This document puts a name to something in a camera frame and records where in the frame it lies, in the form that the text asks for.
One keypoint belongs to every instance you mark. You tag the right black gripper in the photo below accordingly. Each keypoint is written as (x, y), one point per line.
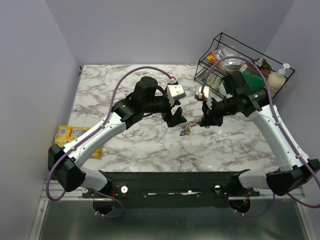
(209, 117)

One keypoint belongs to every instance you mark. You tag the black wire rack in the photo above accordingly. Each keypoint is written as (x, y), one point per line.
(235, 53)

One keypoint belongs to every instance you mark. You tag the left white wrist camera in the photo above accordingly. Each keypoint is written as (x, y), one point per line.
(175, 92)

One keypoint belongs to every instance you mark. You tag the yellow snack bag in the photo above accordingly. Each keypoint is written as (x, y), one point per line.
(66, 134)

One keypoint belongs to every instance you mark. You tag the green brown snack bag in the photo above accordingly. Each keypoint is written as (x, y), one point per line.
(252, 75)

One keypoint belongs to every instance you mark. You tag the white pump soap bottle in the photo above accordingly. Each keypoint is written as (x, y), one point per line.
(277, 79)

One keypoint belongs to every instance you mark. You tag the orange snack bag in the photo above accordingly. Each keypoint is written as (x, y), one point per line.
(215, 56)

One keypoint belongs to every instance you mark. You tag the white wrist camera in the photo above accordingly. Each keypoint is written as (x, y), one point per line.
(175, 92)
(204, 95)

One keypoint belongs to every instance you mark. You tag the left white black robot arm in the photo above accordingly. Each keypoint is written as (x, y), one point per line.
(65, 163)

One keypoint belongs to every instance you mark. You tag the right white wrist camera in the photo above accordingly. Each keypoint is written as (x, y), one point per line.
(204, 95)

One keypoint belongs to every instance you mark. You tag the green white snack packet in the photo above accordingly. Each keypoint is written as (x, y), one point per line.
(215, 83)

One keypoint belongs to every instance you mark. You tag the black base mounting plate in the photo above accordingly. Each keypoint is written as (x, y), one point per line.
(177, 189)

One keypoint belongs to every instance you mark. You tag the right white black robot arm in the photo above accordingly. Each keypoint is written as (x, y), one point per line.
(295, 168)

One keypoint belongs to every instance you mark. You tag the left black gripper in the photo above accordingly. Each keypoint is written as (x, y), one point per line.
(173, 120)

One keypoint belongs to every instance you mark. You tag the keyring with keys red tag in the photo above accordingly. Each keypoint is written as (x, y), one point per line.
(186, 128)

